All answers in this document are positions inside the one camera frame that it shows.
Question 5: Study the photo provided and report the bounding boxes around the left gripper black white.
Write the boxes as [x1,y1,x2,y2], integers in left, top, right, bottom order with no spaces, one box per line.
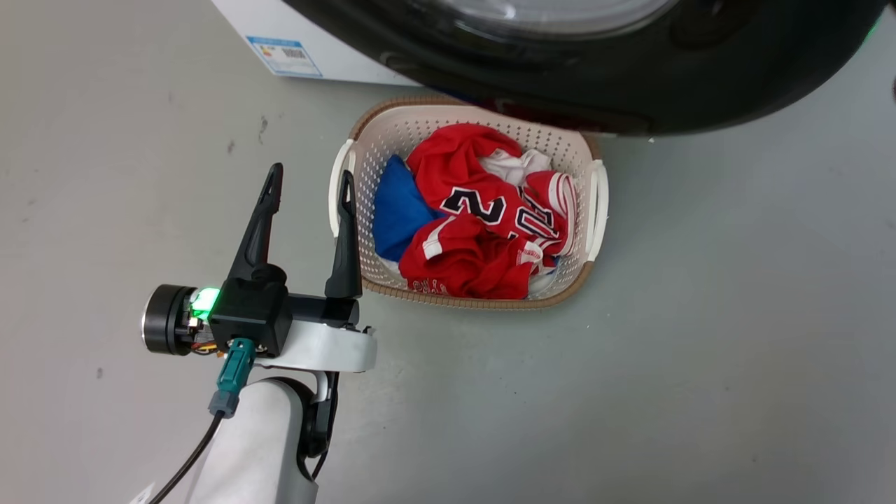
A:
[141,162,378,374]

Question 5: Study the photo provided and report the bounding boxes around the white garment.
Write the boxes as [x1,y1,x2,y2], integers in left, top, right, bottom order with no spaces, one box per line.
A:
[479,148,554,188]

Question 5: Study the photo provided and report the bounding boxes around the blue cloth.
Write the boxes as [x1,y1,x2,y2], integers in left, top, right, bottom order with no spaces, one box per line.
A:
[372,155,447,264]

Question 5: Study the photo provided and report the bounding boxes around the black round washing machine door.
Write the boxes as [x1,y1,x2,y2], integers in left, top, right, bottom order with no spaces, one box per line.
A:
[282,0,891,138]

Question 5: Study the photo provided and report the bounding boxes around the black cable with teal plug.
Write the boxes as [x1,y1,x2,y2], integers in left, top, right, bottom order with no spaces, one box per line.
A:
[147,337,258,504]

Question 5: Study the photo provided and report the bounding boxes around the white washing machine body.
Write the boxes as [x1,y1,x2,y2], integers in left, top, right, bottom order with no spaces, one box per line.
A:
[210,0,424,89]

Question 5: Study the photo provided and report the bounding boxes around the blue white energy label sticker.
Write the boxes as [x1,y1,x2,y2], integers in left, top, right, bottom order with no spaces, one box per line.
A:
[246,36,323,78]

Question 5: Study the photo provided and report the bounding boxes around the red basketball jersey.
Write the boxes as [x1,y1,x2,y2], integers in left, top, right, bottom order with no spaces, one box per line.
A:
[398,123,580,301]

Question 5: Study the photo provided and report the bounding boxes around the beige perforated laundry basket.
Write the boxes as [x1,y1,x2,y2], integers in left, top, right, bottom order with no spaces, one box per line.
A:
[328,96,610,312]

